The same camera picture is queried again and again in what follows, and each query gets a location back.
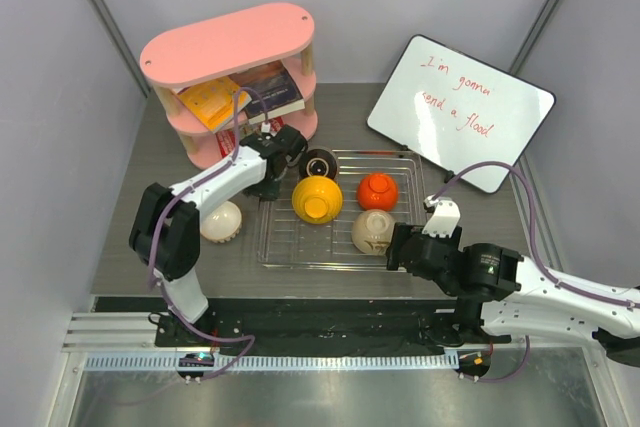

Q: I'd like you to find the dark brown bowl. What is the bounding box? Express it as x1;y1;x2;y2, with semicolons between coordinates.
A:
298;148;339;180

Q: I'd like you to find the yellow bowl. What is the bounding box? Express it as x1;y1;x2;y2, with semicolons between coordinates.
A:
291;176;344;225

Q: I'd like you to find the metal wire dish rack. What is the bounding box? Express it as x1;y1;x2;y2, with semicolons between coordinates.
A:
257;150;426;271

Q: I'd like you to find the white ridged bowl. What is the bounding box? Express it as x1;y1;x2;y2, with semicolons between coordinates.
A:
200;201;243;243

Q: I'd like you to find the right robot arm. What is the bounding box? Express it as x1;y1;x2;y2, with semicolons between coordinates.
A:
386;223;639;367

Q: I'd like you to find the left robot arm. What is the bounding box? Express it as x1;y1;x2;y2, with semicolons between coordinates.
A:
128;125;308;346

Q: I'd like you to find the dark blue book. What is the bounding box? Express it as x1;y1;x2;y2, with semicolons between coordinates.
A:
230;60;305;125

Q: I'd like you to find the red magazine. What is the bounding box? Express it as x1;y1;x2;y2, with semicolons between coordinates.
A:
215;117;285;158

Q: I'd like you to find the beige speckled bowl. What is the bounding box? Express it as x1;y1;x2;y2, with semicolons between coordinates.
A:
351;209;395;256

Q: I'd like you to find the orange bowl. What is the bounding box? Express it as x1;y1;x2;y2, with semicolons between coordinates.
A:
356;172;399;212

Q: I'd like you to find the yellow book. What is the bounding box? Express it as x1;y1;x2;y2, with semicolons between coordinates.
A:
177;76;251;132

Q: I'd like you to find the pink three-tier shelf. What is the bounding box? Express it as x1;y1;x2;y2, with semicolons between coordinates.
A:
139;2;318;169

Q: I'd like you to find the white whiteboard with red writing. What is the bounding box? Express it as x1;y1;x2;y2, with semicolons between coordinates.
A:
367;35;556;194

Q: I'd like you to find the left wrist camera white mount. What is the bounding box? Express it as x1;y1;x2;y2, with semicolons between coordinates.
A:
258;118;283;136

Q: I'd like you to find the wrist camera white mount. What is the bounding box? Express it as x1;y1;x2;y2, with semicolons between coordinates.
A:
422;195;460;238
258;118;283;136

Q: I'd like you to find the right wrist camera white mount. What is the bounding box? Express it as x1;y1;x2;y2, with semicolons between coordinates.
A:
422;195;460;238

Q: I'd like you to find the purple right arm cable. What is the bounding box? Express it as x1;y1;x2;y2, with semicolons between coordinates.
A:
429;160;640;382

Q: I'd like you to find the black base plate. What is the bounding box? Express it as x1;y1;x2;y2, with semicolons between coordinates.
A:
154;296;511;349

